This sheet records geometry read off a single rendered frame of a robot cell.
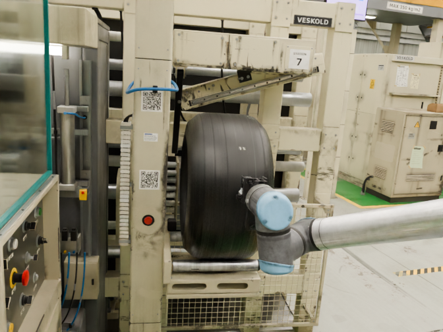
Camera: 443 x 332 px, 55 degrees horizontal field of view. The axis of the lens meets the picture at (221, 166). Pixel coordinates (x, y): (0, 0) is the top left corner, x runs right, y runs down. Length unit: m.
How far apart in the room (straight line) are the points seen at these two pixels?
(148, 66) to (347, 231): 0.87
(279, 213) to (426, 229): 0.33
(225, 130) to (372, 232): 0.66
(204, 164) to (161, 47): 0.43
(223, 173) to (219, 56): 0.59
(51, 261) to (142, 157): 0.47
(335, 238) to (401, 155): 5.00
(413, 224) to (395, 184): 5.12
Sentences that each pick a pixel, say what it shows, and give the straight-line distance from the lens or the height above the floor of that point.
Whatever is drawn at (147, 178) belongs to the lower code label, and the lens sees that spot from 1.59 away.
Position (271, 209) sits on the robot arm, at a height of 1.31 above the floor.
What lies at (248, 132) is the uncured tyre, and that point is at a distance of 1.52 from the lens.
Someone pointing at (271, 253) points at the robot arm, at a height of 1.19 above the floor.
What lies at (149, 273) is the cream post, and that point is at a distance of 1.73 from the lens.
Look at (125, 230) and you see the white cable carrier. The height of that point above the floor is 1.01.
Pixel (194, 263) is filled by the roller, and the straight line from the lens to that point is 1.64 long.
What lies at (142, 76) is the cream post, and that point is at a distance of 1.53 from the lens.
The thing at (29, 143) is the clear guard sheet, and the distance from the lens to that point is 1.24.
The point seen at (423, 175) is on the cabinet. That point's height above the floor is 0.39.
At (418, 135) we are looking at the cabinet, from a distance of 6.24.
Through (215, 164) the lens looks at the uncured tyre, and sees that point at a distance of 1.42.
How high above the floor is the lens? 1.64
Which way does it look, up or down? 13 degrees down
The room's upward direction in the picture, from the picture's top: 4 degrees clockwise
